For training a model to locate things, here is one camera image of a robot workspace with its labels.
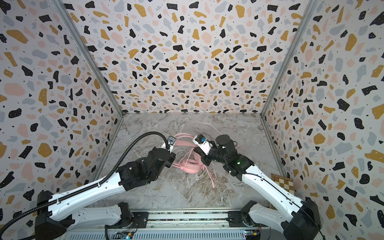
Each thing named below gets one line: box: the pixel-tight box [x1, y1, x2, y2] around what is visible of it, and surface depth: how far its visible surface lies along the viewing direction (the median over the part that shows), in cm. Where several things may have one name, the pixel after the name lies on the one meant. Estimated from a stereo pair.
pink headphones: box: [173, 139, 205, 174], surface depth 75 cm
